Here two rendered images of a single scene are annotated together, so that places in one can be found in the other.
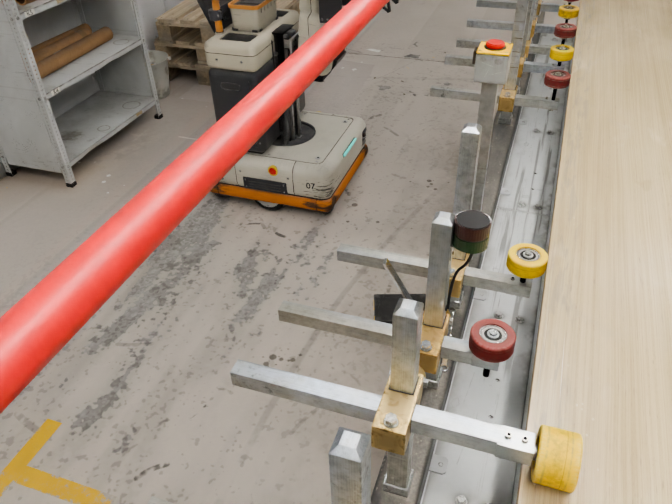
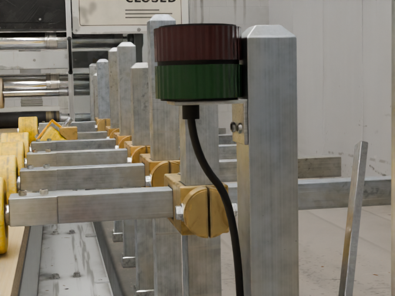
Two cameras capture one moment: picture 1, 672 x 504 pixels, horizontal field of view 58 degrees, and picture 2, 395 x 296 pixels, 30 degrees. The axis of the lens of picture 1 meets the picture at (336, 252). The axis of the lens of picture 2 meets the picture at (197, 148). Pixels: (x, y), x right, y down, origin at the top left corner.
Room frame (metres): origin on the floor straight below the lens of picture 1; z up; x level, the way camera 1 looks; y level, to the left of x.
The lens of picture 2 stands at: (1.26, -0.49, 1.08)
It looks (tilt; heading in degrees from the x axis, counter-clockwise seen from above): 5 degrees down; 149
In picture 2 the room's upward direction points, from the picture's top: 1 degrees counter-clockwise
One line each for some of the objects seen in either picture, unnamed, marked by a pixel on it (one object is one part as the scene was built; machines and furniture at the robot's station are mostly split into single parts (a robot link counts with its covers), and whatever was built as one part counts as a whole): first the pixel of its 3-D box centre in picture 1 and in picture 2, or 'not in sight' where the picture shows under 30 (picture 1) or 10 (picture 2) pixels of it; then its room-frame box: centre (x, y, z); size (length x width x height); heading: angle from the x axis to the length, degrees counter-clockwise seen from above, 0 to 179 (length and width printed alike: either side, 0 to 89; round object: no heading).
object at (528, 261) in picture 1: (524, 273); not in sight; (0.98, -0.40, 0.85); 0.08 x 0.08 x 0.11
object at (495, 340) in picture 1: (489, 353); not in sight; (0.76, -0.27, 0.85); 0.08 x 0.08 x 0.11
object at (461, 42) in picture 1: (510, 47); not in sight; (2.46, -0.74, 0.81); 0.43 x 0.03 x 0.04; 69
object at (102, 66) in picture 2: not in sight; (104, 138); (-0.80, 0.43, 0.91); 0.04 x 0.04 x 0.48; 69
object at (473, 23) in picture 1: (517, 27); not in sight; (2.69, -0.83, 0.81); 0.43 x 0.03 x 0.04; 69
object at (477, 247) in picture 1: (470, 237); (198, 81); (0.82, -0.23, 1.08); 0.06 x 0.06 x 0.02
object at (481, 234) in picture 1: (472, 225); (197, 44); (0.82, -0.23, 1.10); 0.06 x 0.06 x 0.02
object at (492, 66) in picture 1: (492, 64); not in sight; (1.32, -0.36, 1.18); 0.07 x 0.07 x 0.08; 69
